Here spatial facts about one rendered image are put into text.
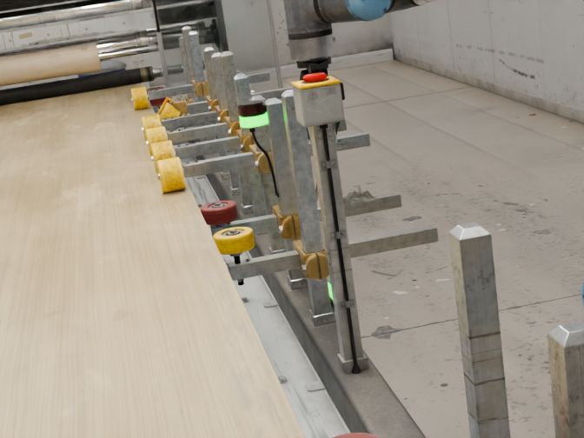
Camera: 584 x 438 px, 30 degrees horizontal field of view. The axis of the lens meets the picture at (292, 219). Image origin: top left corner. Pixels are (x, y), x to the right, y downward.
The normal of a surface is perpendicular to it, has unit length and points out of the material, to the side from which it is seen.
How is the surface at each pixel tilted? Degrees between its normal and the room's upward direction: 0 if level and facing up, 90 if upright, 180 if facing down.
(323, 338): 0
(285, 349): 0
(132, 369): 0
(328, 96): 90
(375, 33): 90
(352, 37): 90
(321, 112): 90
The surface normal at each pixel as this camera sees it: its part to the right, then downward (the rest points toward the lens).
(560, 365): -0.97, 0.18
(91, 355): -0.14, -0.96
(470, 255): 0.18, 0.23
